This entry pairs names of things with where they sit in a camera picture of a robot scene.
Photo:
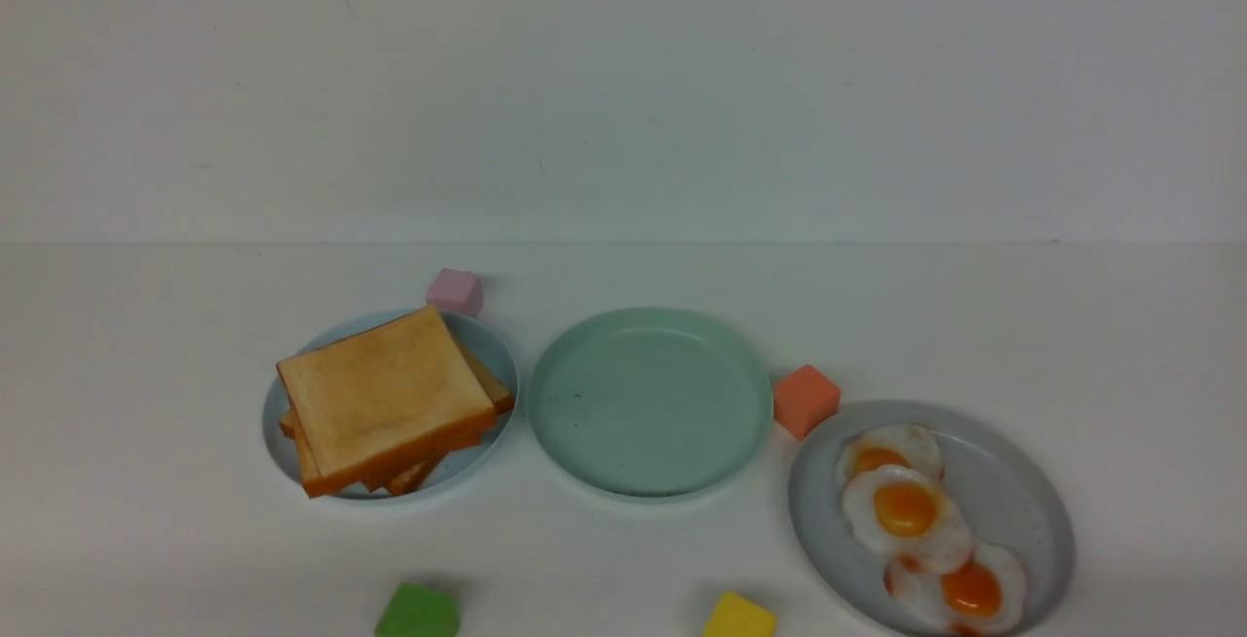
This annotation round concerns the fried egg top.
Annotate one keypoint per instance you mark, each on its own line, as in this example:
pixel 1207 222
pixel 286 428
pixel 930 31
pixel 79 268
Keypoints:
pixel 906 445

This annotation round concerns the fried egg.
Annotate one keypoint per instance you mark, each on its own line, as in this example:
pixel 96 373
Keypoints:
pixel 906 445
pixel 902 515
pixel 984 597

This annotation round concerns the green plate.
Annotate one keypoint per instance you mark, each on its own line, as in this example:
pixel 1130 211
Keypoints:
pixel 650 405

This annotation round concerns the pink cube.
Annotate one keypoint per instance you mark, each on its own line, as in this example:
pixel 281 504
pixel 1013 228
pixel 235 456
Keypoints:
pixel 456 291

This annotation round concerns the orange cube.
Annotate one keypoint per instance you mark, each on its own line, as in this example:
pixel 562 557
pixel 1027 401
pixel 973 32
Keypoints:
pixel 803 399

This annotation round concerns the yellow cube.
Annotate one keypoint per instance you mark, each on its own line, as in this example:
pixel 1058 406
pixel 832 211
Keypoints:
pixel 736 616

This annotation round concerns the fried egg middle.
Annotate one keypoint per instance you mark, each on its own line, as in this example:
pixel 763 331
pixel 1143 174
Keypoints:
pixel 902 515

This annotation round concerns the green cube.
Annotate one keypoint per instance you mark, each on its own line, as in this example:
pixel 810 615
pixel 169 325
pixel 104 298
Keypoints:
pixel 418 610

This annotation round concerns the grey plate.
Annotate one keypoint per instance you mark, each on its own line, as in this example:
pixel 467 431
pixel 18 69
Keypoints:
pixel 1007 496

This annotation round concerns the fried egg bottom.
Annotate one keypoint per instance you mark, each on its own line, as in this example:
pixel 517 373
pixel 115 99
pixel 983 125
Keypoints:
pixel 984 597

